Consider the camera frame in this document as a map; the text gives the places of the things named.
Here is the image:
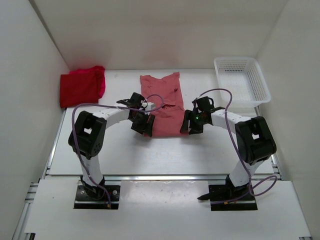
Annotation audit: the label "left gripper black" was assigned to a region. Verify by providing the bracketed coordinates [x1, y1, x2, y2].
[129, 110, 155, 137]

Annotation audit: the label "salmon pink t shirt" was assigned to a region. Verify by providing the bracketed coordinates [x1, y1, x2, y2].
[140, 72, 185, 138]

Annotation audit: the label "magenta t shirt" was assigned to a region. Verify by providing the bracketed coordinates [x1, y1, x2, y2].
[69, 65, 106, 99]

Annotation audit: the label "dark red t shirt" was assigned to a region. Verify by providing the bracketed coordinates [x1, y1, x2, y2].
[59, 72, 99, 108]

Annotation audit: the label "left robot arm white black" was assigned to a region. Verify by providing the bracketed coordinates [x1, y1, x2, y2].
[68, 92, 156, 200]

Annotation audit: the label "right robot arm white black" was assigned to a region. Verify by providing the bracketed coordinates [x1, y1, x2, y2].
[180, 96, 277, 200]

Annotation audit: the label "white plastic laundry basket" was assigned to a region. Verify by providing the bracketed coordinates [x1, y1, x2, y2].
[214, 56, 271, 109]

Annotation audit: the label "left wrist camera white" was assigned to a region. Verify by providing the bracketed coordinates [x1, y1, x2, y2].
[142, 102, 156, 112]

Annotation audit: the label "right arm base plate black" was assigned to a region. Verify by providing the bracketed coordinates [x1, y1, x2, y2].
[197, 184, 258, 212]

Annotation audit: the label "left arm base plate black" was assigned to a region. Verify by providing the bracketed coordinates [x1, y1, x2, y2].
[73, 183, 121, 210]

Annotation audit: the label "aluminium frame rail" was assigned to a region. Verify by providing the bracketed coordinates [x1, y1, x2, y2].
[12, 104, 312, 240]

